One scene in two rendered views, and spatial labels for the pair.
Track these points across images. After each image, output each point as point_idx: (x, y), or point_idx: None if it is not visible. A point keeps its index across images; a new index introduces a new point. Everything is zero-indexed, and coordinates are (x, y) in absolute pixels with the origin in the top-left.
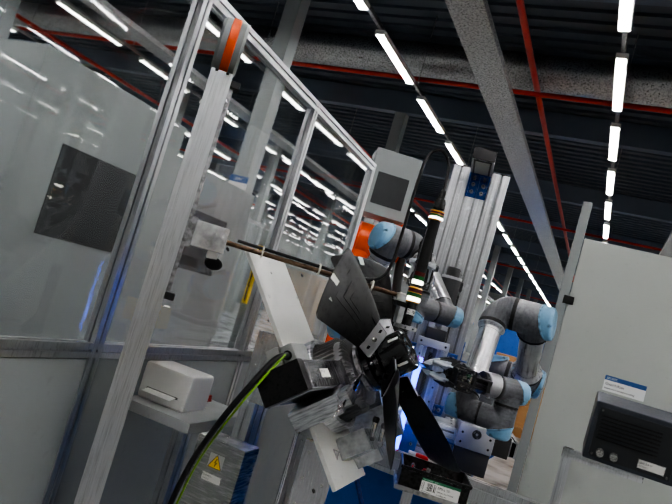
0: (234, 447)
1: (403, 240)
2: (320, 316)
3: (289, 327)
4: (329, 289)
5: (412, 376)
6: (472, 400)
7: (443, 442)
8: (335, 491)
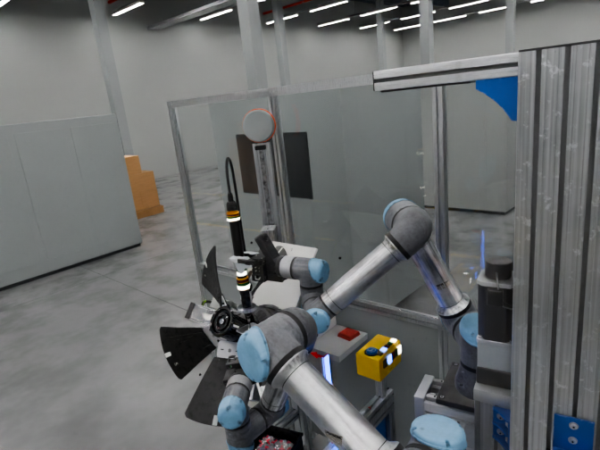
0: None
1: (388, 222)
2: (204, 284)
3: (269, 293)
4: (204, 270)
5: None
6: (258, 403)
7: (202, 395)
8: None
